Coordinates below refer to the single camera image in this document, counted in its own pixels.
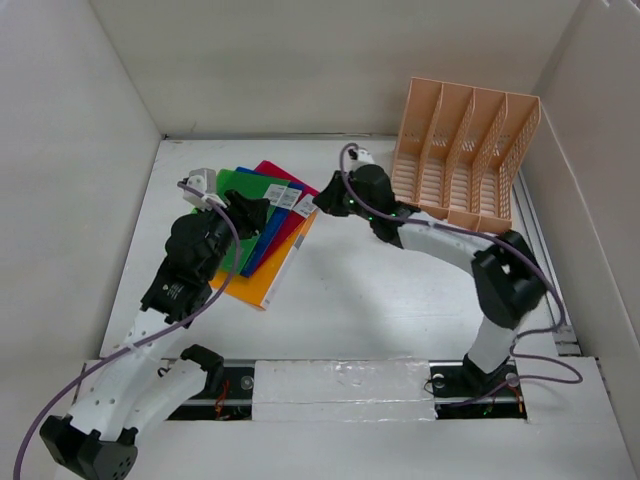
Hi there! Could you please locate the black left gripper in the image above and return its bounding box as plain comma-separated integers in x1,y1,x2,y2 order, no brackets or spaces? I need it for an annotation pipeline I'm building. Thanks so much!
195,190,267,281

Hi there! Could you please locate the peach plastic file organizer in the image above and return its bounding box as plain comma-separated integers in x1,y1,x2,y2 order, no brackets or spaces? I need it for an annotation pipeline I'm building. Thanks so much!
391,78,541,234

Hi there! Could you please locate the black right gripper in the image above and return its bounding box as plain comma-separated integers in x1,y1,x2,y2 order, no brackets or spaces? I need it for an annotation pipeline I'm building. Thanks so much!
312,169,375,222

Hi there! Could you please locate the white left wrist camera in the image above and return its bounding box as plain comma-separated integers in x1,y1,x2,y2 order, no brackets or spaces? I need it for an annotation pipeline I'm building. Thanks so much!
182,168,218,210

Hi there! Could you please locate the green clip file folder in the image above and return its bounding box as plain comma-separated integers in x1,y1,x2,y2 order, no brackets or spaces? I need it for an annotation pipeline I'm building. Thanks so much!
216,169,289,275

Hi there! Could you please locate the magenta clip file folder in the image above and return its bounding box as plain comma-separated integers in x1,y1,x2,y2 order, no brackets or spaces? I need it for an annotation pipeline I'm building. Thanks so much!
255,160,318,269

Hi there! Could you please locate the blue clip file folder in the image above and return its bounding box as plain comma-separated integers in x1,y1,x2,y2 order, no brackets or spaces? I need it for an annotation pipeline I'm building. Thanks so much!
236,167,284,277

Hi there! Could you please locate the orange book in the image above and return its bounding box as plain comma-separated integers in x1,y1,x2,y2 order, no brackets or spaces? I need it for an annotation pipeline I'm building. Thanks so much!
224,213,317,310

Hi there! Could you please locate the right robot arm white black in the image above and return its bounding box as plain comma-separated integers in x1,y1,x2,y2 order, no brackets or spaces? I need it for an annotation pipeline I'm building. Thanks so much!
313,164,547,395

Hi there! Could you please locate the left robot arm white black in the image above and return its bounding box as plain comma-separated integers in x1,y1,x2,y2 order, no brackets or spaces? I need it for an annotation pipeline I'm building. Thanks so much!
40,187,270,479

